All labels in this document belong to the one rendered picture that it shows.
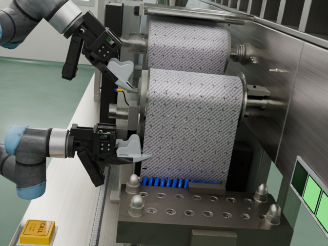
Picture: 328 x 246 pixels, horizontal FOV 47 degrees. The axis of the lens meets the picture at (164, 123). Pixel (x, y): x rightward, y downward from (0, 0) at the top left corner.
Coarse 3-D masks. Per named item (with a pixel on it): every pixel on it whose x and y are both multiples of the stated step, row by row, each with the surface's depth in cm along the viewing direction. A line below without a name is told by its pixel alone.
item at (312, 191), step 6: (312, 180) 71; (306, 186) 74; (312, 186) 71; (318, 186) 69; (306, 192) 73; (312, 192) 71; (318, 192) 69; (306, 198) 73; (312, 198) 71; (312, 204) 71; (312, 210) 70
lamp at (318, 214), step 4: (324, 196) 67; (324, 200) 67; (320, 204) 68; (324, 204) 66; (320, 208) 68; (324, 208) 66; (320, 212) 68; (324, 212) 66; (316, 216) 69; (320, 216) 67; (324, 216) 66; (320, 220) 67; (324, 220) 66; (324, 224) 66
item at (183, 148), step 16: (160, 128) 97; (176, 128) 97; (192, 128) 97; (208, 128) 98; (224, 128) 98; (144, 144) 98; (160, 144) 99; (176, 144) 99; (192, 144) 99; (208, 144) 99; (224, 144) 100; (144, 160) 100; (160, 160) 100; (176, 160) 100; (192, 160) 101; (208, 160) 101; (224, 160) 101; (144, 176) 102; (160, 176) 102; (176, 176) 102; (192, 176) 102; (208, 176) 103; (224, 176) 103
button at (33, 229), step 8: (32, 224) 95; (40, 224) 96; (48, 224) 96; (24, 232) 92; (32, 232) 92; (40, 232) 93; (48, 232) 93; (24, 240) 91; (32, 240) 91; (40, 240) 91; (48, 240) 92
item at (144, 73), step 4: (144, 72) 97; (144, 76) 95; (144, 80) 95; (144, 84) 94; (144, 88) 94; (144, 92) 94; (144, 96) 94; (140, 100) 95; (144, 100) 95; (140, 104) 95; (144, 104) 95; (140, 108) 96; (144, 108) 96; (240, 108) 97; (140, 112) 98; (240, 112) 97
